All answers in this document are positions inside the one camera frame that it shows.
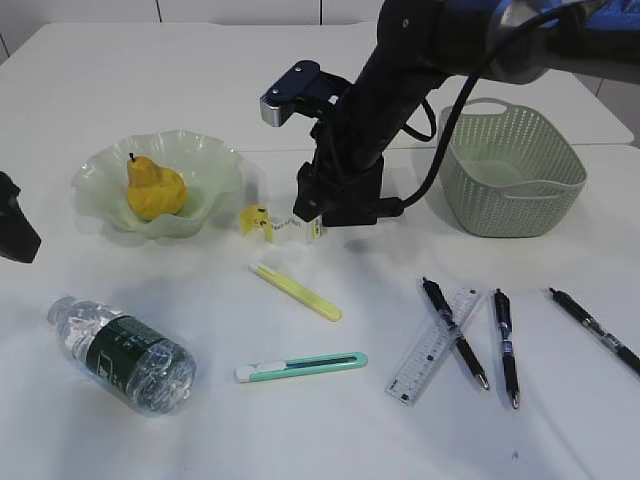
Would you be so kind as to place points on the black square pen holder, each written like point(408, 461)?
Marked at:
point(357, 206)

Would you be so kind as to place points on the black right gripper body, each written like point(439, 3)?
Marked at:
point(355, 124)

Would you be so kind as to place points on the clear plastic water bottle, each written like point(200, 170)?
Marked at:
point(148, 371)

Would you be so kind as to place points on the green woven plastic basket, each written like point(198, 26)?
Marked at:
point(509, 174)

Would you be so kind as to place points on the black pen crossing ruler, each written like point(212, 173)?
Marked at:
point(446, 315)

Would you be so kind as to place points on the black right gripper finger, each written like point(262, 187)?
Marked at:
point(309, 203)

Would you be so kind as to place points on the yellow pear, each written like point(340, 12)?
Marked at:
point(154, 190)

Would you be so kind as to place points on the black pen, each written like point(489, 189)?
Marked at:
point(606, 338)
point(504, 324)

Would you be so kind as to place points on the clear plastic ruler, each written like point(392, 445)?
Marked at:
point(429, 351)

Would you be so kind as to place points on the yellow utility knife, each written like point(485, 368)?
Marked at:
point(297, 291)

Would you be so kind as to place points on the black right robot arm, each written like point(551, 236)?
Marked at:
point(420, 44)

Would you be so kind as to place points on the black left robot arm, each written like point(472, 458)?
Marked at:
point(19, 241)

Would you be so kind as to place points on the blue grey wrist camera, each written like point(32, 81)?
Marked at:
point(277, 104)

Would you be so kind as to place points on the teal utility knife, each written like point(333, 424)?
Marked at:
point(281, 369)

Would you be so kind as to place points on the black rightmost pen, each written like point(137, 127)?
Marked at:
point(606, 338)

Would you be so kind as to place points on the black middle pen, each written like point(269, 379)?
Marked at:
point(504, 324)

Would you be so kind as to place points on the green wavy glass plate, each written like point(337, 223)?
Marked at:
point(209, 168)

